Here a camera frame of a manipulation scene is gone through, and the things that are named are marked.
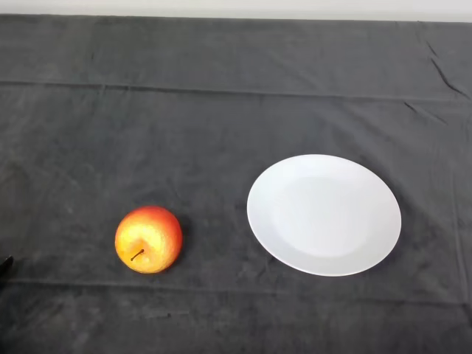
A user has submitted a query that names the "red yellow apple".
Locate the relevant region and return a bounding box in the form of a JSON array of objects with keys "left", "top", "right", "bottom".
[{"left": 114, "top": 205, "right": 184, "bottom": 274}]

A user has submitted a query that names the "white round plate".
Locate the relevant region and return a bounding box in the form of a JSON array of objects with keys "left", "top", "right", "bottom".
[{"left": 246, "top": 153, "right": 403, "bottom": 277}]

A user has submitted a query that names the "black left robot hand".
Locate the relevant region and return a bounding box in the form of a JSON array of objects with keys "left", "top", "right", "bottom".
[{"left": 0, "top": 255, "right": 15, "bottom": 285}]

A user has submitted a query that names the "black table cloth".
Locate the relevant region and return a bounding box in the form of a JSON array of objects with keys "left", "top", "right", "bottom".
[{"left": 0, "top": 13, "right": 472, "bottom": 354}]

